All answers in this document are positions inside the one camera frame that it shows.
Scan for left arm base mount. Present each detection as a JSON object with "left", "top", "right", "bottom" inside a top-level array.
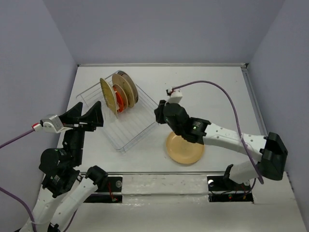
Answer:
[{"left": 84, "top": 175, "right": 123, "bottom": 203}]

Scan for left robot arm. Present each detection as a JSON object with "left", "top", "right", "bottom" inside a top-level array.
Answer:
[{"left": 20, "top": 101, "right": 108, "bottom": 232}]

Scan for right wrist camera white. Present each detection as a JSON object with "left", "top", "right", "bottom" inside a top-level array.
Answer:
[{"left": 166, "top": 87, "right": 183, "bottom": 104}]

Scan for small beige flower plate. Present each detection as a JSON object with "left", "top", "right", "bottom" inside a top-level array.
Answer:
[{"left": 112, "top": 84, "right": 128, "bottom": 110}]

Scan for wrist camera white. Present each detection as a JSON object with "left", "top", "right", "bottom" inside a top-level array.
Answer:
[
  {"left": 166, "top": 87, "right": 183, "bottom": 104},
  {"left": 32, "top": 115, "right": 70, "bottom": 133}
]

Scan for large yellow round plate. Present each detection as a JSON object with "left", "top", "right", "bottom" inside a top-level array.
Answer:
[{"left": 166, "top": 132, "right": 205, "bottom": 165}]

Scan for purple cable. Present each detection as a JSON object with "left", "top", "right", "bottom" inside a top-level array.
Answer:
[
  {"left": 0, "top": 128, "right": 39, "bottom": 228},
  {"left": 173, "top": 80, "right": 265, "bottom": 196}
]

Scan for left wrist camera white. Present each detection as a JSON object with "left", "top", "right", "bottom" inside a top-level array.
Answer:
[{"left": 32, "top": 115, "right": 70, "bottom": 133}]

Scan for clear wire dish rack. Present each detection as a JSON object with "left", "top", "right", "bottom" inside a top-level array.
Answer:
[{"left": 76, "top": 70, "right": 157, "bottom": 153}]

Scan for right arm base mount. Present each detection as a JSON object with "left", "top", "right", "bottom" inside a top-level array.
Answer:
[{"left": 207, "top": 175, "right": 253, "bottom": 203}]

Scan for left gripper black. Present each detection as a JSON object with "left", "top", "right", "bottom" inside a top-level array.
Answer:
[{"left": 61, "top": 99, "right": 105, "bottom": 164}]

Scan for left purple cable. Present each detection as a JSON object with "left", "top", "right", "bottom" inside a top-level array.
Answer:
[{"left": 0, "top": 128, "right": 39, "bottom": 228}]

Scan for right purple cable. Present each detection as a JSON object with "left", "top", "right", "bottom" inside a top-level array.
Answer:
[{"left": 173, "top": 80, "right": 265, "bottom": 196}]

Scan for orange round plate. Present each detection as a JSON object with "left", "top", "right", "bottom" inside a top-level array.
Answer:
[{"left": 113, "top": 87, "right": 125, "bottom": 113}]

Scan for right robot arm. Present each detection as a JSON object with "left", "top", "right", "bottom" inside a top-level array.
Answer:
[{"left": 154, "top": 100, "right": 288, "bottom": 189}]

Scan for beige floral square plate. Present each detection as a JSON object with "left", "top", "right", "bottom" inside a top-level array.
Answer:
[{"left": 112, "top": 73, "right": 135, "bottom": 108}]

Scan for yellow bamboo pattern plate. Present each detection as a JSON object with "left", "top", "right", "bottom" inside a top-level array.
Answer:
[{"left": 99, "top": 78, "right": 118, "bottom": 118}]

